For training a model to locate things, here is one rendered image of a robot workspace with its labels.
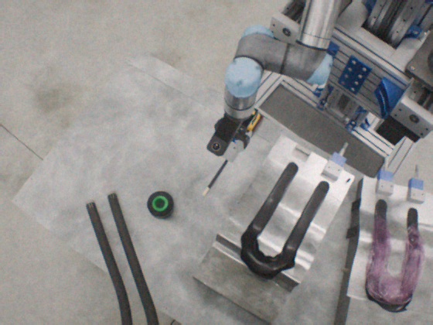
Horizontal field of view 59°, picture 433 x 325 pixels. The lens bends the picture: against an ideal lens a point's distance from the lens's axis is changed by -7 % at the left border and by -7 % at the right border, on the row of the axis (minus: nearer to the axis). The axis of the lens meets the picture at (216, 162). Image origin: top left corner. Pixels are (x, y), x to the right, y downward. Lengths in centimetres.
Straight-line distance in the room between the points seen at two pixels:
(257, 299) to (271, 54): 65
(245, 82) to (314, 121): 128
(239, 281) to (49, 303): 122
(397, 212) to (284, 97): 103
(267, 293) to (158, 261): 33
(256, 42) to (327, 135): 121
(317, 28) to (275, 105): 122
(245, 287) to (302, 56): 63
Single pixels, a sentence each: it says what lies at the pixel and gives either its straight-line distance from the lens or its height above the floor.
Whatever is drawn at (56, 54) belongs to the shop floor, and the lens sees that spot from 270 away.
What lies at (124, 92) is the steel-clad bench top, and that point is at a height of 80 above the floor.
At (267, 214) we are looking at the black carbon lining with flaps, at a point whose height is 90.
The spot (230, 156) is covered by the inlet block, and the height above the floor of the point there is 94.
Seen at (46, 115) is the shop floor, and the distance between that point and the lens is 248.
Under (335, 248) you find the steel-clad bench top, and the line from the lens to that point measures 130.
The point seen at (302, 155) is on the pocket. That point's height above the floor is 86.
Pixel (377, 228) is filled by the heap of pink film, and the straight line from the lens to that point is 126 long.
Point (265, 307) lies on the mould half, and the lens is 118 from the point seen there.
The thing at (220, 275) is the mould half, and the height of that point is 86.
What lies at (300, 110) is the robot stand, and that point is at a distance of 213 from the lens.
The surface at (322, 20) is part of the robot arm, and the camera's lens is 93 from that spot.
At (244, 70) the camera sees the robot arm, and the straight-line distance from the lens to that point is 88.
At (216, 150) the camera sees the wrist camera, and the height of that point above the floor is 109.
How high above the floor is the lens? 203
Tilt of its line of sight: 68 degrees down
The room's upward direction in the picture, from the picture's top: 3 degrees clockwise
